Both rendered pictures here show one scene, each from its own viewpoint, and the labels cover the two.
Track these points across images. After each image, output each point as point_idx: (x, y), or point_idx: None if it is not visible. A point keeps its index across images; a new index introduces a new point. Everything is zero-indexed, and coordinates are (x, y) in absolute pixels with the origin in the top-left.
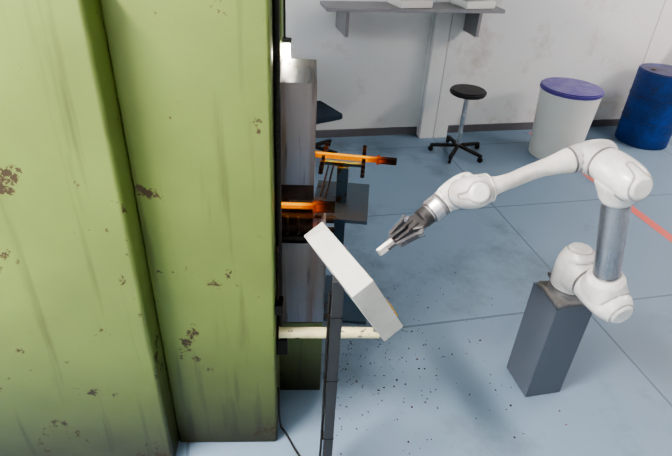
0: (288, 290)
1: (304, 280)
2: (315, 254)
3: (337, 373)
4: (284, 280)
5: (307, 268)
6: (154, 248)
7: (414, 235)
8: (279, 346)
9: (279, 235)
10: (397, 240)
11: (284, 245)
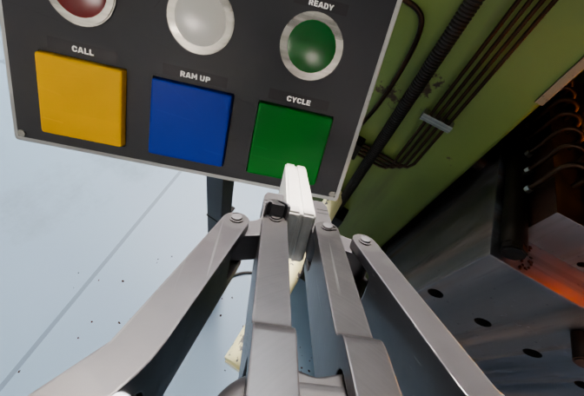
0: (414, 241)
1: (421, 256)
2: (466, 244)
3: (207, 204)
4: (430, 225)
5: (441, 247)
6: None
7: (140, 309)
8: None
9: (456, 12)
10: (262, 223)
11: (493, 175)
